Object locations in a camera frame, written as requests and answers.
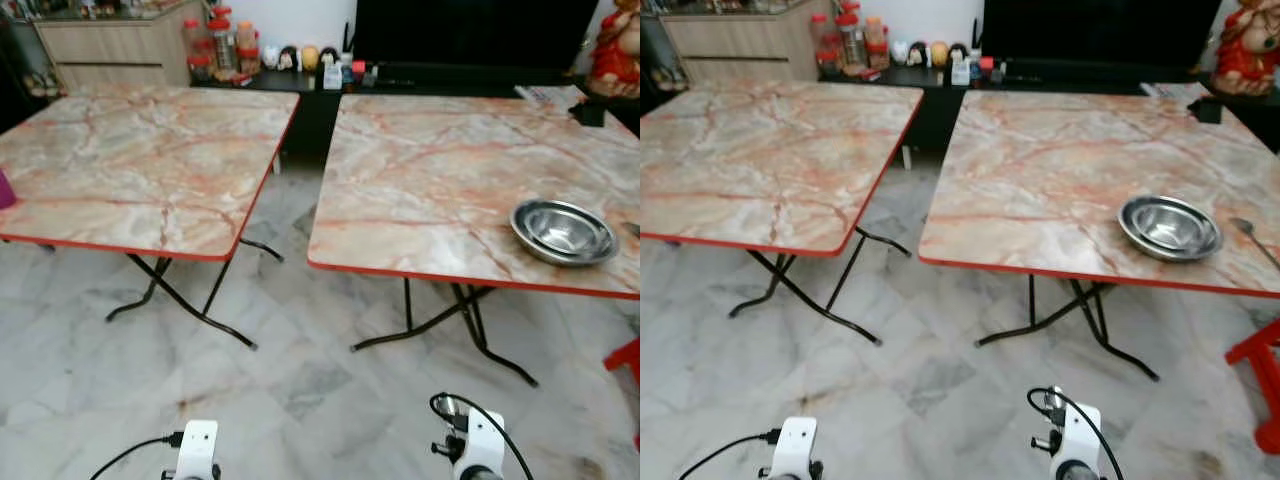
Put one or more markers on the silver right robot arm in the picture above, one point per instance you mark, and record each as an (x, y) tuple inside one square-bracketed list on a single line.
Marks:
[(1077, 472)]

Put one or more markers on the stainless steel bowl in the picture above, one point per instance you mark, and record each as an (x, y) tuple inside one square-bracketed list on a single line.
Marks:
[(1170, 227), (565, 232)]

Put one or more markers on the red plastic stool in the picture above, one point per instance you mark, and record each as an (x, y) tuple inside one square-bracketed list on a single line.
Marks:
[(625, 360), (1262, 380)]

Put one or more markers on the small black clamp box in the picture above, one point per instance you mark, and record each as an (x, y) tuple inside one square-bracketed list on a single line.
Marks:
[(588, 113), (1208, 108)]

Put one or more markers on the marble-pattern folding table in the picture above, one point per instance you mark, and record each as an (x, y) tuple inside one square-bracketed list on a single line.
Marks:
[(1050, 170), (430, 180), (770, 160), (140, 160)]

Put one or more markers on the printed paper magazine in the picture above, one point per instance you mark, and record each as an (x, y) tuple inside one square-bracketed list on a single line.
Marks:
[(1170, 90), (550, 95)]

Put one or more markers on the red laughing Buddha statue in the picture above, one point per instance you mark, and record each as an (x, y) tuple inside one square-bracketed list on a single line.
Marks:
[(1245, 50), (615, 55)]

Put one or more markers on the light wooden sideboard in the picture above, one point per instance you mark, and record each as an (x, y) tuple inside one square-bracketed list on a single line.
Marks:
[(110, 50), (740, 45)]

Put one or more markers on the small squat jar red lid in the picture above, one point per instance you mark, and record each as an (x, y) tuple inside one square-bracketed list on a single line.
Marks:
[(200, 68), (828, 62)]

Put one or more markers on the black flat television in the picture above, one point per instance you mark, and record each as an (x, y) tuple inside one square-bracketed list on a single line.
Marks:
[(470, 30), (1090, 30)]

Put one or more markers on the slim clear jar red lid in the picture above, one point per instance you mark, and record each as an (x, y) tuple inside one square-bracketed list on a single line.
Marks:
[(190, 35), (820, 32)]

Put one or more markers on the tall large jar red lid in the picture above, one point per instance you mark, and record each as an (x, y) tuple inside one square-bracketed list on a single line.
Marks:
[(850, 35), (222, 40)]

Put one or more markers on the jar with brown snacks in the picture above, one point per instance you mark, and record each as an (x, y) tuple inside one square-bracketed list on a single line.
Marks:
[(877, 55), (248, 60)]

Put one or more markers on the jar with orange snacks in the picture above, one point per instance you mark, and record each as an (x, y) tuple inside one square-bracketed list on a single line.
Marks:
[(873, 32), (245, 36)]

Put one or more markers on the white and blue round figurine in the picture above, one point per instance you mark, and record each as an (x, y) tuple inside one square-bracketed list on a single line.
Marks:
[(898, 52), (270, 58)]

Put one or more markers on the black and white round figurine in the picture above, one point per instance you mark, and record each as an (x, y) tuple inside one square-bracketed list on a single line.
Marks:
[(288, 58), (917, 53)]

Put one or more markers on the small white box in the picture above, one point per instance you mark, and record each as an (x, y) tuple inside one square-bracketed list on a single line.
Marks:
[(332, 77), (960, 72)]

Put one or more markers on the yellow round figurine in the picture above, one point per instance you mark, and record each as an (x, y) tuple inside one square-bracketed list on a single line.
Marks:
[(938, 52), (310, 57)]

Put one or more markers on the magenta plastic cup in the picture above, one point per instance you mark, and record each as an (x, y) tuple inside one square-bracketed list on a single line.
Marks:
[(5, 190)]

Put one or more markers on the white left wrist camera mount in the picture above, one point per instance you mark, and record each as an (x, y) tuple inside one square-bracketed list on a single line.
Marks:
[(198, 445), (797, 445)]

